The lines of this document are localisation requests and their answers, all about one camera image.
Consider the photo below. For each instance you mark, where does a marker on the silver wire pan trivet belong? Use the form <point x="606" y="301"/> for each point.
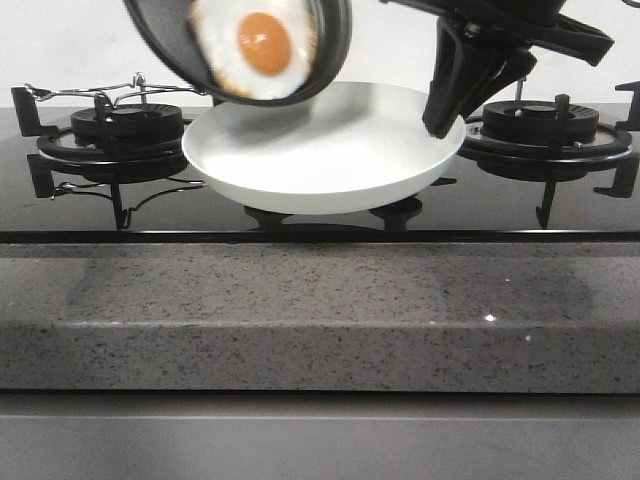
<point x="137" y="87"/>

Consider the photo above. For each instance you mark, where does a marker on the black glass gas cooktop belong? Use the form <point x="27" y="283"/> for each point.
<point x="466" y="204"/>

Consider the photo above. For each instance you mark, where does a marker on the black frying pan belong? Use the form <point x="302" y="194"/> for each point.
<point x="165" y="28"/>

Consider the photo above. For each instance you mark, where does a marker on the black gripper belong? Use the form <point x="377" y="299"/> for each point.
<point x="472" y="68"/>

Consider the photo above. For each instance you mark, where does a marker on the black pan support grate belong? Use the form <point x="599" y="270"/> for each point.
<point x="110" y="150"/>
<point x="550" y="145"/>

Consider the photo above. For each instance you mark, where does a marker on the white round plate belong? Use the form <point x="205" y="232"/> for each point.
<point x="355" y="146"/>

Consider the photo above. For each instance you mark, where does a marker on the black left pan support grate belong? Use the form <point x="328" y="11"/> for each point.
<point x="110" y="150"/>

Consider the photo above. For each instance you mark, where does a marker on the black left burner head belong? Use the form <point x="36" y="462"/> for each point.
<point x="139" y="123"/>

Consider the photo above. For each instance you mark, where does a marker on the black right burner head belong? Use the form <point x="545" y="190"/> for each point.
<point x="537" y="122"/>

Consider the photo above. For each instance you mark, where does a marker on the black right pan support grate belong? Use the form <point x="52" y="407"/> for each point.
<point x="550" y="145"/>

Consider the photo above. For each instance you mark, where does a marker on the fried egg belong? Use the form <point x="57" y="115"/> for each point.
<point x="259" y="50"/>

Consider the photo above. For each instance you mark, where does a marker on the black burner head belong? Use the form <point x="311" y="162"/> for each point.
<point x="537" y="122"/>
<point x="139" y="123"/>

